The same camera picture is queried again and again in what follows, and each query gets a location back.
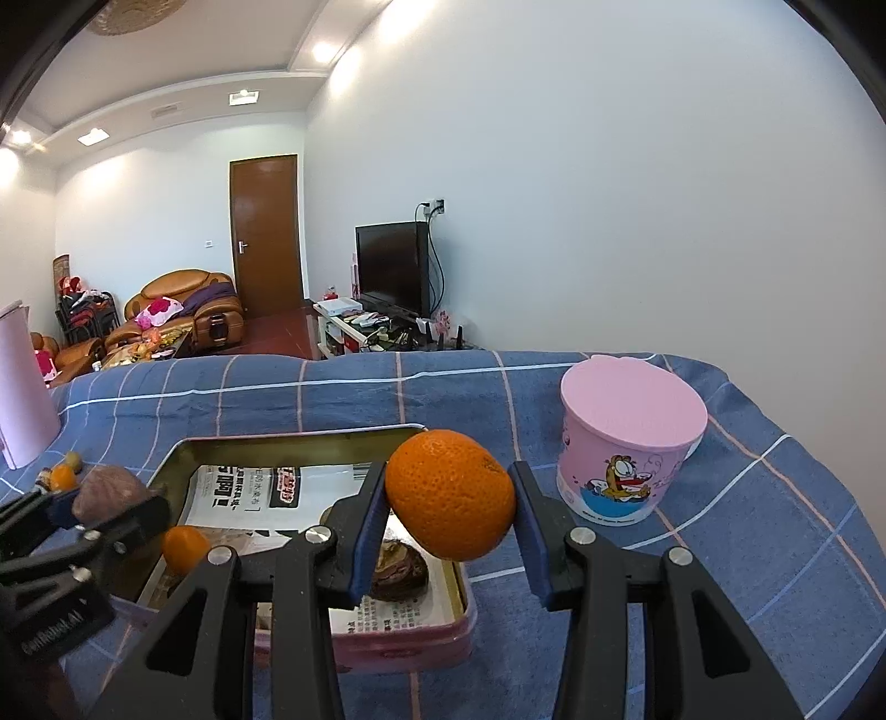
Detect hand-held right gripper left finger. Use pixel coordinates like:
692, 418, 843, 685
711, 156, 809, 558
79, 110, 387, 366
90, 460, 392, 720

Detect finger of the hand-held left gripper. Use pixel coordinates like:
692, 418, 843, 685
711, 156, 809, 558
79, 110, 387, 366
0, 490, 80, 562
69, 495, 173, 596

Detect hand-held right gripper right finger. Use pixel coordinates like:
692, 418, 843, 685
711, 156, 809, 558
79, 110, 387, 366
508, 459, 804, 720

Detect wrinkled brown passion fruit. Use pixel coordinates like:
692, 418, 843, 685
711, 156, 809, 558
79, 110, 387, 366
370, 533, 430, 602

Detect large orange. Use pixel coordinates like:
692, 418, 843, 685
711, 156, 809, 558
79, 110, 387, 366
384, 429, 518, 562

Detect pink tin box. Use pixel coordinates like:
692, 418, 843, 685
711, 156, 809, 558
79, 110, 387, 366
111, 424, 476, 674

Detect printed paper sheet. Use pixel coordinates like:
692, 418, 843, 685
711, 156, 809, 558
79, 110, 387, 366
183, 462, 454, 634

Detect pink electric kettle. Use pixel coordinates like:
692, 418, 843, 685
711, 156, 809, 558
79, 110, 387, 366
0, 301, 62, 468

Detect pink cartoon cup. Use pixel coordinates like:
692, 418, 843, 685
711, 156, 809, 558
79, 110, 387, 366
555, 353, 708, 523

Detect brown leather sofa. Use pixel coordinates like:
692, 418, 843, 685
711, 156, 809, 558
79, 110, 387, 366
31, 332, 106, 385
104, 269, 245, 357

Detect cluttered coffee table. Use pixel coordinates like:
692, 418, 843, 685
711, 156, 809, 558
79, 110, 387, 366
93, 328, 195, 371

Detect blue plaid tablecloth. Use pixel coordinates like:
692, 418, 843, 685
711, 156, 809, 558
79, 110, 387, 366
0, 349, 886, 720

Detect stacked dark chairs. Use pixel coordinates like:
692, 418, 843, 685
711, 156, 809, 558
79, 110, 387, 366
56, 277, 116, 345

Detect pink floral cushion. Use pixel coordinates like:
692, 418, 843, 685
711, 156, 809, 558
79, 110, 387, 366
135, 296, 184, 330

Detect white television stand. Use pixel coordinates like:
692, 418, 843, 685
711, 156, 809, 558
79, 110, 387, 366
313, 297, 478, 359

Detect purple blanket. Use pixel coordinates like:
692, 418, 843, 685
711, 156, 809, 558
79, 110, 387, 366
181, 280, 234, 312

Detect black television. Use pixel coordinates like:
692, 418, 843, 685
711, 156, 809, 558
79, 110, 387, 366
355, 222, 431, 316

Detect brown wooden door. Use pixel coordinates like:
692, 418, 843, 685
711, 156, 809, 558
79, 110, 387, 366
230, 155, 306, 321

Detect gold round ceiling lamp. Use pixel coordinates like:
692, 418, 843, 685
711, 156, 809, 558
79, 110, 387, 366
86, 0, 188, 35

